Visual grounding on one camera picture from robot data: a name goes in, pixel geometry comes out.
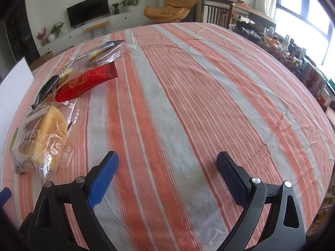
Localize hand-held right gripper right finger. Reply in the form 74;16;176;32
216;151;307;251

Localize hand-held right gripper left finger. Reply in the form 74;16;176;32
26;151;119;251

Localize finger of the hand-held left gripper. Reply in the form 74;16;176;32
0;188;12;207

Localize clear bread packet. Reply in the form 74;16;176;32
12;98;88;181

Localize red snack packet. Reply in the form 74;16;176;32
55;63;118;102

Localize white cardboard box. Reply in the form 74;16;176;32
0;57;35;136

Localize long clear black-ended packet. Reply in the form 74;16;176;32
31;40;125;109

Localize light green snack packet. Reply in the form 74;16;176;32
10;128;20;152

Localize striped orange grey tablecloth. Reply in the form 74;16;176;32
0;22;335;251

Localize brown cardboard box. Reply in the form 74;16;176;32
29;51;54;71

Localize pile of assorted packages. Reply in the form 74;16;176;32
229;22;335;117

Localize wooden stool with metal legs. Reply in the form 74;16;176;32
84;22;109;36

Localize red flowers in vase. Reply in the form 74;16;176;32
36;27;49;46

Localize green plant in glass vase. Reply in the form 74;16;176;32
50;21;65;37

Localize white TV cabinet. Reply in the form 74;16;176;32
39;10;143;55

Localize dark display cabinet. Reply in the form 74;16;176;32
5;5;40;66

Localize dark wooden slatted chair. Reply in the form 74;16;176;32
201;0;235;29

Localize dark wooden side table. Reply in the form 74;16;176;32
230;0;278;33

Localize black television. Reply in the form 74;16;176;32
66;0;110;28

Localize window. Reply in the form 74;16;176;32
271;0;333;66

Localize large leafy potted plant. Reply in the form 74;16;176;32
119;0;143;12

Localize orange lounge chair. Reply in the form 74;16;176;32
143;0;198;26

